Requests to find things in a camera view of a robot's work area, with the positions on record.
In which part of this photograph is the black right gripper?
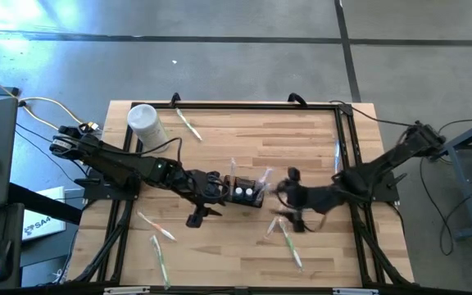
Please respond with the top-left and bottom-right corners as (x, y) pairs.
(270, 166), (324, 234)

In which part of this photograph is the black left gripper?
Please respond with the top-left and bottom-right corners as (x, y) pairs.
(183, 167), (232, 229)

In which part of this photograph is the green toothbrush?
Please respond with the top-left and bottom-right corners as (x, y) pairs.
(150, 234), (171, 290)
(175, 107), (203, 142)
(277, 219), (304, 271)

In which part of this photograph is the white wipes canister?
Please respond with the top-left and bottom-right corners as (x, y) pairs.
(126, 103), (170, 154)

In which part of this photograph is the white printed cardboard box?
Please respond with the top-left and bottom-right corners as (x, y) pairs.
(21, 186), (67, 242)

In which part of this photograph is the black desk beam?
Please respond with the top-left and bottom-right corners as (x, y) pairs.
(8, 182), (84, 226)

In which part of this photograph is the blue-grey metal table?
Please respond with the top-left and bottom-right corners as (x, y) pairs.
(427, 112), (472, 241)

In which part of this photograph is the black computer mouse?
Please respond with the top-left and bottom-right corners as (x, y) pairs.
(0, 238), (15, 284)

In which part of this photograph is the black wire toothbrush holder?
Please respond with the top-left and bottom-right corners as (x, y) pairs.
(222, 175), (266, 209)

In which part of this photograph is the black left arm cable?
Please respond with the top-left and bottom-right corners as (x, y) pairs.
(104, 137), (184, 163)

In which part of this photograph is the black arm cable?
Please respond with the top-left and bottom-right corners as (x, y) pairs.
(104, 137), (184, 163)
(328, 99), (472, 257)

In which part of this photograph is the white metal bracket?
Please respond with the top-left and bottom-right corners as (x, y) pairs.
(103, 286), (151, 295)
(333, 287), (379, 295)

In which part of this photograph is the black aluminium table frame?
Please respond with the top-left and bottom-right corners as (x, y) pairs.
(71, 101), (415, 288)

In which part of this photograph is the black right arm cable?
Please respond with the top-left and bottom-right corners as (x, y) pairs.
(328, 99), (472, 257)

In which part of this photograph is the thin black floor cable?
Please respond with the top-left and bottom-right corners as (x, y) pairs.
(14, 122), (77, 182)

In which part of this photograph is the yellow floor cable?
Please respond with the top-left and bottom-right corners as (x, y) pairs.
(0, 67), (100, 132)

